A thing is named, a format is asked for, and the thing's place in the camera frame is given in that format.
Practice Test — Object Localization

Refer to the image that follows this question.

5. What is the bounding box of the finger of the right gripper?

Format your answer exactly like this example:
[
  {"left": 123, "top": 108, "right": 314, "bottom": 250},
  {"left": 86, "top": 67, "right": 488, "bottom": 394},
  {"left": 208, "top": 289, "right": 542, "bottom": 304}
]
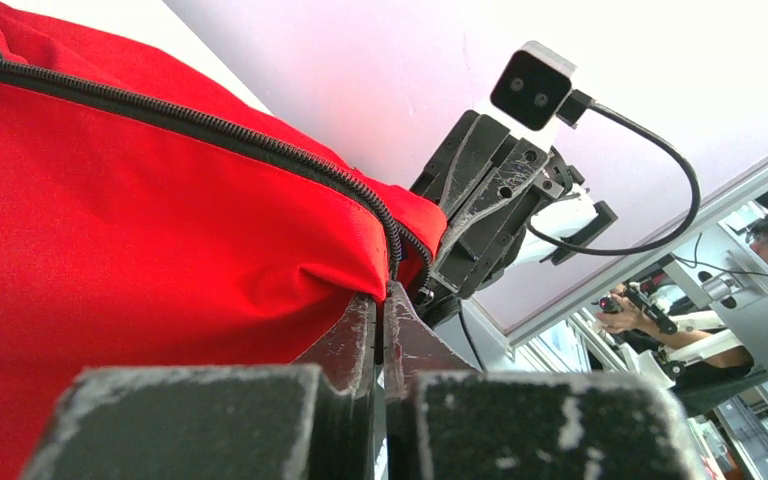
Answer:
[
  {"left": 428, "top": 139, "right": 548, "bottom": 299},
  {"left": 410, "top": 110, "right": 512, "bottom": 219}
]

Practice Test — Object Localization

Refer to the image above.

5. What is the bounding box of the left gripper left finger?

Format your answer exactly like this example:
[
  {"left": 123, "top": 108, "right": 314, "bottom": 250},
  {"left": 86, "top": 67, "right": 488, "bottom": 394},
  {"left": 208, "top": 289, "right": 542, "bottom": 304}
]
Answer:
[{"left": 22, "top": 295, "right": 377, "bottom": 479}]

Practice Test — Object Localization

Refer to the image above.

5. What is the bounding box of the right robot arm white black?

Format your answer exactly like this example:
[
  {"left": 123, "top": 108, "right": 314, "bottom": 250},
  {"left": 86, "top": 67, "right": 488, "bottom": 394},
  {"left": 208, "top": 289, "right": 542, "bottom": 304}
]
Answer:
[{"left": 411, "top": 110, "right": 617, "bottom": 303}]

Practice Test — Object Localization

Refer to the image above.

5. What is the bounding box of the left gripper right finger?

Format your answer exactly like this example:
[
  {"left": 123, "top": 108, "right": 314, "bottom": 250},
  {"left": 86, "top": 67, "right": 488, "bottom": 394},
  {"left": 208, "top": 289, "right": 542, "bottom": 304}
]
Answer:
[{"left": 382, "top": 283, "right": 707, "bottom": 479}]

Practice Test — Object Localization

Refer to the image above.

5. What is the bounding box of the red jacket black lining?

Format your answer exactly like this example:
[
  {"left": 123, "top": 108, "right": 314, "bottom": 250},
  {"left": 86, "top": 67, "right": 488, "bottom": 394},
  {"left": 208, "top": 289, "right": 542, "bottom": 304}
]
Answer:
[{"left": 0, "top": 2, "right": 446, "bottom": 479}]

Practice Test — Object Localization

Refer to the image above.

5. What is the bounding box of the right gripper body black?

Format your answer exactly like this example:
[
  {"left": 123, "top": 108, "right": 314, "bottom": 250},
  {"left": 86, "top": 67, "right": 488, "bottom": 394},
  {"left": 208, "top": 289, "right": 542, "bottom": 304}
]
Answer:
[{"left": 532, "top": 147, "right": 586, "bottom": 202}]

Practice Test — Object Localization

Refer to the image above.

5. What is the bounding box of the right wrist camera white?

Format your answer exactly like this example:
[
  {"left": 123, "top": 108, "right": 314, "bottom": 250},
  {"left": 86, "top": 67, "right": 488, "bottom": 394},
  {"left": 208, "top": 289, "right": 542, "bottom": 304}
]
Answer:
[{"left": 490, "top": 40, "right": 577, "bottom": 131}]

